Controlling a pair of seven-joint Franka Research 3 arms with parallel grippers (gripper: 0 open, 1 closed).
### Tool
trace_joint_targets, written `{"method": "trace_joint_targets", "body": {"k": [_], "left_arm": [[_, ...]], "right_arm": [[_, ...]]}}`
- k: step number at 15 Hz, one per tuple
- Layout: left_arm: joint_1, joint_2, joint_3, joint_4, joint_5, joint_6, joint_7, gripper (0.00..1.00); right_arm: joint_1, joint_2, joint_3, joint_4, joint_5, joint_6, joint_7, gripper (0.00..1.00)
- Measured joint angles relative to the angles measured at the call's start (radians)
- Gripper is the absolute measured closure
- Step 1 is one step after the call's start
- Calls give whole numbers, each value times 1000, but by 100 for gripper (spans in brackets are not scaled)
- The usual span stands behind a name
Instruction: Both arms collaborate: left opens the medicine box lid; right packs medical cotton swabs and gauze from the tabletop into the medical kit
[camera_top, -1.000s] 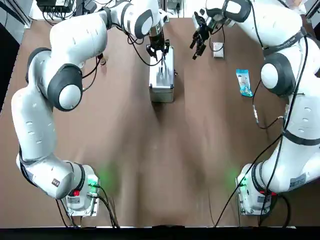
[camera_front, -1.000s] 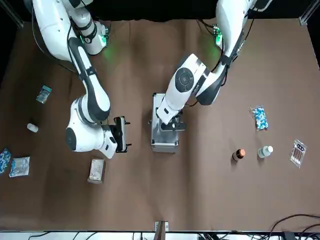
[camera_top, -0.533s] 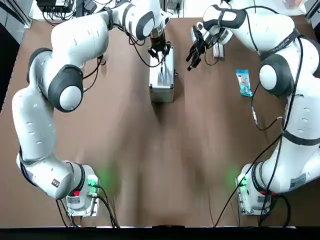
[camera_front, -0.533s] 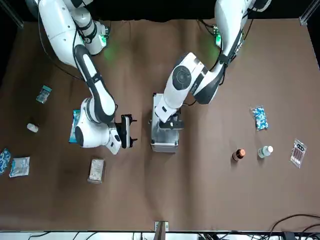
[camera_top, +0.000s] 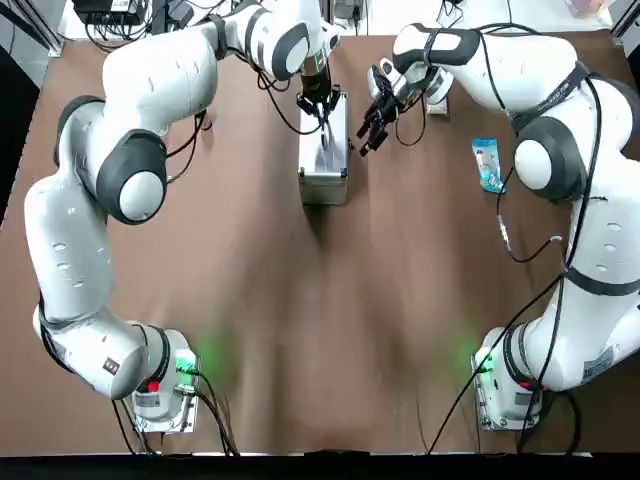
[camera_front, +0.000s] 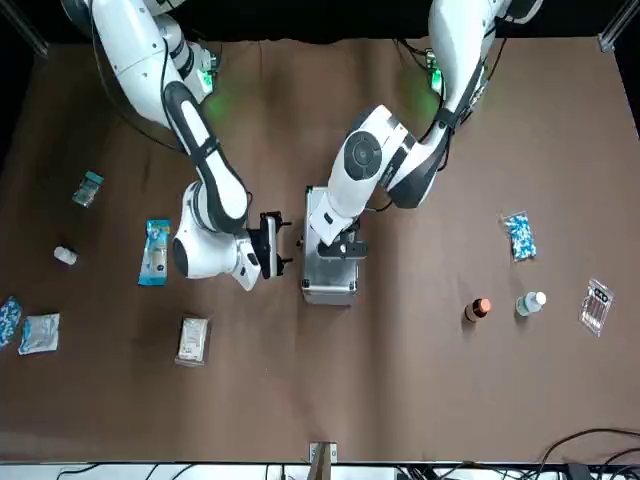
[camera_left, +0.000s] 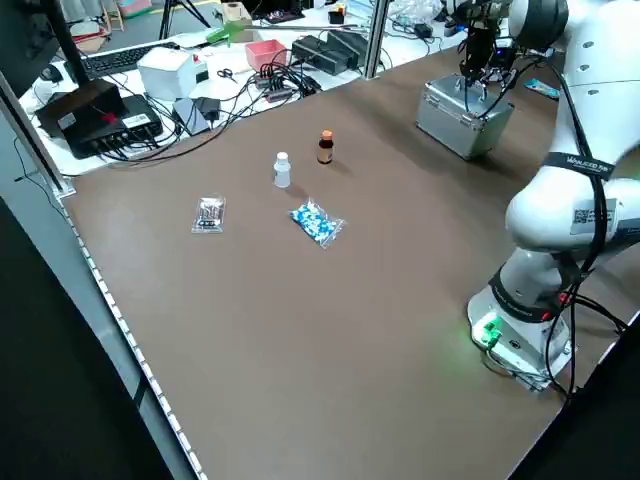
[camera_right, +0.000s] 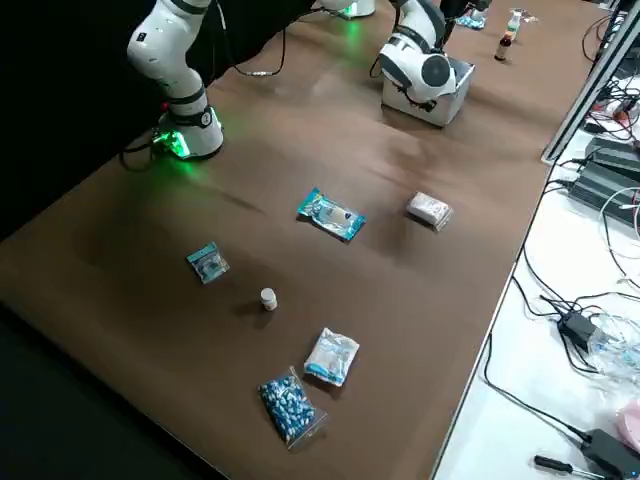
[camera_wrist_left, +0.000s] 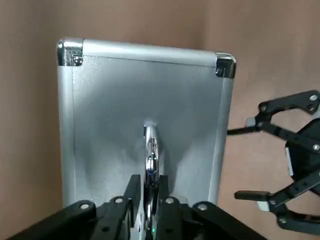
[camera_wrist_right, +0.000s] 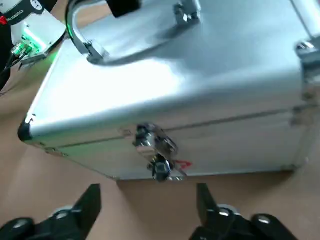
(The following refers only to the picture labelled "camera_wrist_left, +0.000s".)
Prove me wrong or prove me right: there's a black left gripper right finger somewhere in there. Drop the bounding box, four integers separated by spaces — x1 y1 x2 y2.
154 174 268 240

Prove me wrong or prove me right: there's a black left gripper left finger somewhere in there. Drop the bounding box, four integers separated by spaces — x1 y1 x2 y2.
6 174 141 240

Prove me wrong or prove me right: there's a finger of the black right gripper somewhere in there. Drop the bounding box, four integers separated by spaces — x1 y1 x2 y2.
234 169 320 232
226 89 320 154

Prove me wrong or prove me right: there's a silver aluminium medical case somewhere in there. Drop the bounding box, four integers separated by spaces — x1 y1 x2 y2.
56 37 237 240

